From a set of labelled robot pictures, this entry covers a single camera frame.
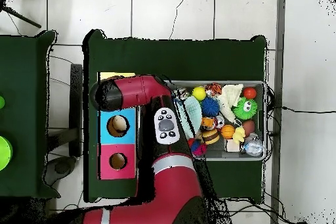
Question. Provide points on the small bright green object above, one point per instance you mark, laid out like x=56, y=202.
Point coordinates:
x=1, y=103

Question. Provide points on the cream knitted cloth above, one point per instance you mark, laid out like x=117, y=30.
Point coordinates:
x=230, y=98

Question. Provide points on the black tripod leg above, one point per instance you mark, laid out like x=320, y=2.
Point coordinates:
x=21, y=16

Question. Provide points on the black upright panel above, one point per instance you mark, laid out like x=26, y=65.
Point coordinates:
x=75, y=129

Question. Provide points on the orange tiger plush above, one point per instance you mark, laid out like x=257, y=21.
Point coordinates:
x=213, y=88

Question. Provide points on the blue spiky ball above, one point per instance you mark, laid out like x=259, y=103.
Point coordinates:
x=210, y=107

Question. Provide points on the clear mesh bin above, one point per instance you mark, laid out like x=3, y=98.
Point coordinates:
x=236, y=82

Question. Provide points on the green cloth side table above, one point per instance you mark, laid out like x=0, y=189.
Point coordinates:
x=26, y=103

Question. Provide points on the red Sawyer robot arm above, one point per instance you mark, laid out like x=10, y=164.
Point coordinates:
x=139, y=90

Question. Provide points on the yellow ball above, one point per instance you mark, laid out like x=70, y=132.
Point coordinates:
x=199, y=93

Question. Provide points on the mint green cloth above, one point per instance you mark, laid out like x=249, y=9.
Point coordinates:
x=190, y=113

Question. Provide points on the wooden box with three holes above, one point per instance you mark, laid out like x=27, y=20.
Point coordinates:
x=128, y=166

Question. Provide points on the small orange basketball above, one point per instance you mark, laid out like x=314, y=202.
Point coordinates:
x=228, y=131

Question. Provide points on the dark green table cloth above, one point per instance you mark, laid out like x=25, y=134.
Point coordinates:
x=173, y=56

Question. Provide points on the green spiky ball with eyes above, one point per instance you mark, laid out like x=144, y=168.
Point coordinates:
x=245, y=108

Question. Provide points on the bright green cup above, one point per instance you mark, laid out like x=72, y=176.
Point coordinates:
x=4, y=153

